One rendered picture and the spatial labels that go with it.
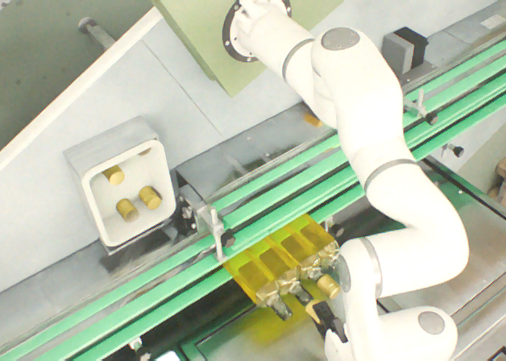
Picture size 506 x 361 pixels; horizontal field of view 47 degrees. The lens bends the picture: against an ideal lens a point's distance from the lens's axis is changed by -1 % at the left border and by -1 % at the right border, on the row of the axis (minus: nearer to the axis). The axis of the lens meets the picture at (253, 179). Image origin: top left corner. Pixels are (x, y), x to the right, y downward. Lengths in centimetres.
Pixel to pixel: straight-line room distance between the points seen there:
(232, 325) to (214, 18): 70
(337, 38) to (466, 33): 95
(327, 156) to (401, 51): 37
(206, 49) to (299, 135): 39
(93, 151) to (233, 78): 31
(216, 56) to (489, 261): 89
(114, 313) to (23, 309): 19
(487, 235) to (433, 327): 86
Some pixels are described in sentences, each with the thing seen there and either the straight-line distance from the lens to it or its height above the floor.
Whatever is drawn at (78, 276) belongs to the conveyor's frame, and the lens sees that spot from 133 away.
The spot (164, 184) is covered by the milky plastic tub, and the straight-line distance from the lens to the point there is 125.
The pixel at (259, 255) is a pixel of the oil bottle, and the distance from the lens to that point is 133.
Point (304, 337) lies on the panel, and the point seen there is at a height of 115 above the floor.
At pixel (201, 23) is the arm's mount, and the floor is 83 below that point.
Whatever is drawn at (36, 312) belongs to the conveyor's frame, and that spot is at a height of 85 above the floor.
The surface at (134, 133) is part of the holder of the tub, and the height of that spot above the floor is 79.
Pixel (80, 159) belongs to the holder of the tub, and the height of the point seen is 80.
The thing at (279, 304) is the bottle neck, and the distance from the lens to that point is 127.
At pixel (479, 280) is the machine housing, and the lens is 159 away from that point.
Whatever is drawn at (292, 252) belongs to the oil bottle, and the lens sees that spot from 133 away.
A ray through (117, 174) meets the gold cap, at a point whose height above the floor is 81.
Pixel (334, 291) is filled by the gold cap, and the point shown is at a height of 116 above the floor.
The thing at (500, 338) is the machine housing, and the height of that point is 142.
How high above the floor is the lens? 166
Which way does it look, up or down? 36 degrees down
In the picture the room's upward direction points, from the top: 134 degrees clockwise
